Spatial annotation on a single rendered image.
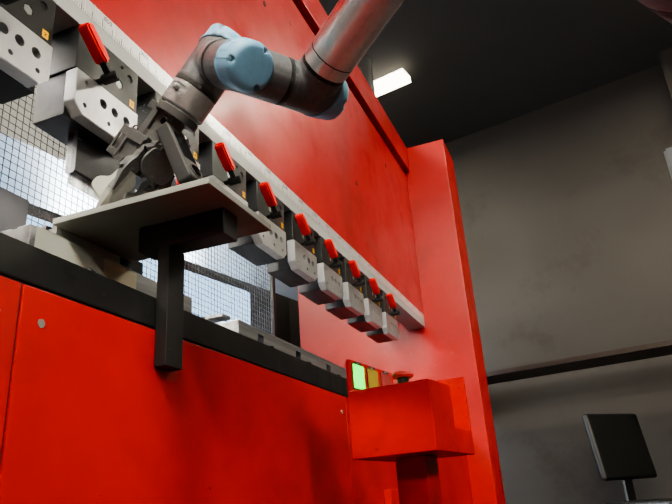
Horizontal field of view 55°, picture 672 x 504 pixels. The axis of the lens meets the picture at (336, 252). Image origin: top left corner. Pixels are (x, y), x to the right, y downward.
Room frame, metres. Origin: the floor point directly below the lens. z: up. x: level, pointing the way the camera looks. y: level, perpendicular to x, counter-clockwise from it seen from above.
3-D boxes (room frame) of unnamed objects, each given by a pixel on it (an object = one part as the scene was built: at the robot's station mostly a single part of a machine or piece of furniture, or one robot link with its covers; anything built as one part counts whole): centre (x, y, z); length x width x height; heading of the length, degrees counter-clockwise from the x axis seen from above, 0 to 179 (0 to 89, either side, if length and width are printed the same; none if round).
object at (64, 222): (0.88, 0.25, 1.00); 0.26 x 0.18 x 0.01; 70
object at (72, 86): (0.91, 0.40, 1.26); 0.15 x 0.09 x 0.17; 160
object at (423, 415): (1.25, -0.12, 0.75); 0.20 x 0.16 x 0.18; 152
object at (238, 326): (2.12, -0.04, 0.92); 1.68 x 0.06 x 0.10; 160
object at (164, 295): (0.87, 0.22, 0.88); 0.14 x 0.04 x 0.22; 70
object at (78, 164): (0.93, 0.39, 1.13); 0.10 x 0.02 x 0.10; 160
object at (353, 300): (2.04, -0.02, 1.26); 0.15 x 0.09 x 0.17; 160
